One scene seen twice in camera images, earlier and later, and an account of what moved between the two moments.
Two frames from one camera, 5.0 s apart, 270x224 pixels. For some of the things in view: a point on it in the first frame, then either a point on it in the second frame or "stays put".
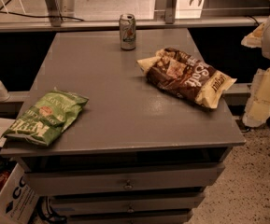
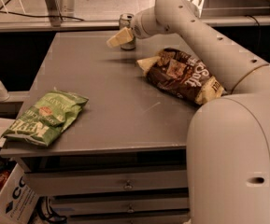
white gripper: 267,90 -> 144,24
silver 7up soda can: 127,31 stays put
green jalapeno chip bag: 43,120 stays put
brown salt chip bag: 184,77 stays put
